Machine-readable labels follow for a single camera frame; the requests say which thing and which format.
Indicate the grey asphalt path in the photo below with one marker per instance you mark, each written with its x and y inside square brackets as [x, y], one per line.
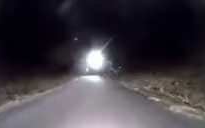
[90, 106]

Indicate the bright lamp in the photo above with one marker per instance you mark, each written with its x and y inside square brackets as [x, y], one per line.
[95, 60]

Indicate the dark grassy verge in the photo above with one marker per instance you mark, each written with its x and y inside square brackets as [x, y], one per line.
[21, 88]
[170, 88]

